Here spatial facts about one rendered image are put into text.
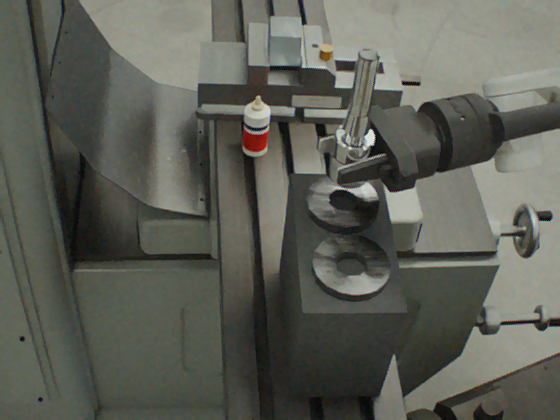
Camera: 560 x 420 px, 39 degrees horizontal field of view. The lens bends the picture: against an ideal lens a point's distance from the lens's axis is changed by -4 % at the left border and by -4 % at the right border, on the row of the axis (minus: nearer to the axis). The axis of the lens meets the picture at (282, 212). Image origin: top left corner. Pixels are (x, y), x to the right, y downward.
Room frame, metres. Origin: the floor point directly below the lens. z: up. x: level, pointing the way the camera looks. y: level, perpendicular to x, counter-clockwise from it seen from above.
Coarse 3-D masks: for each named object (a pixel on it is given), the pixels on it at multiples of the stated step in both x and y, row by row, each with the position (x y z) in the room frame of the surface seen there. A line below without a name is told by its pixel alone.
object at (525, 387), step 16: (528, 368) 0.84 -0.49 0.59; (544, 368) 0.84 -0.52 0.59; (496, 384) 0.79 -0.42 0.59; (512, 384) 0.80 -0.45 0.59; (528, 384) 0.80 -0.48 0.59; (544, 384) 0.80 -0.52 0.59; (448, 400) 0.76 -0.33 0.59; (464, 400) 0.75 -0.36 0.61; (480, 400) 0.75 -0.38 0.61; (496, 400) 0.73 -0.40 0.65; (512, 400) 0.76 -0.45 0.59; (528, 400) 0.77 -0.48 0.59; (544, 400) 0.77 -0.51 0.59; (448, 416) 0.72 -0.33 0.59; (464, 416) 0.71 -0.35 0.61; (480, 416) 0.70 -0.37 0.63; (496, 416) 0.70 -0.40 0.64; (512, 416) 0.72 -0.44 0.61; (528, 416) 0.73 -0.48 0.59; (544, 416) 0.73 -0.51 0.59
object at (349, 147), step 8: (336, 128) 0.71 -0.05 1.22; (336, 136) 0.70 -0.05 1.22; (344, 136) 0.70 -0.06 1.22; (368, 136) 0.70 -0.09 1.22; (336, 144) 0.69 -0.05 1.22; (344, 144) 0.68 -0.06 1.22; (352, 144) 0.69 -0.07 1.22; (360, 144) 0.69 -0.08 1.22; (368, 144) 0.69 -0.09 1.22; (344, 152) 0.68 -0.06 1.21; (352, 152) 0.68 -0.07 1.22; (360, 152) 0.68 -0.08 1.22; (368, 152) 0.68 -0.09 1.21
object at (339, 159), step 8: (336, 152) 0.69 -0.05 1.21; (336, 160) 0.69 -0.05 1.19; (344, 160) 0.68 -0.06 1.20; (352, 160) 0.68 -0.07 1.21; (360, 160) 0.68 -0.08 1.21; (336, 168) 0.68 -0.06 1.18; (336, 184) 0.68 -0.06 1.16; (344, 184) 0.68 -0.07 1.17; (352, 184) 0.68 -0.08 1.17; (360, 184) 0.68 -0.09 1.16
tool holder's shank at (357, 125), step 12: (360, 60) 0.69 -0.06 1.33; (372, 60) 0.69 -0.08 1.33; (360, 72) 0.69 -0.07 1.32; (372, 72) 0.69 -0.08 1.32; (360, 84) 0.69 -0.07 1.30; (372, 84) 0.69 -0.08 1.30; (360, 96) 0.69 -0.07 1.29; (372, 96) 0.70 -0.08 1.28; (360, 108) 0.69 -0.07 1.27; (348, 120) 0.69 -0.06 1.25; (360, 120) 0.69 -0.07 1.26; (348, 132) 0.69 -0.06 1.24; (360, 132) 0.69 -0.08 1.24
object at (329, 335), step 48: (288, 192) 0.74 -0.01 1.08; (336, 192) 0.72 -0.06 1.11; (384, 192) 0.74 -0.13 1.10; (288, 240) 0.70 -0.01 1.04; (336, 240) 0.64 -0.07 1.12; (384, 240) 0.65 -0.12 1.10; (288, 288) 0.65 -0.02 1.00; (336, 288) 0.56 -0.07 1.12; (384, 288) 0.58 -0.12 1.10; (288, 336) 0.60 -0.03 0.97; (336, 336) 0.54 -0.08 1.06; (384, 336) 0.55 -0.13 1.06; (288, 384) 0.55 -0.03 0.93; (336, 384) 0.54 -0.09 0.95
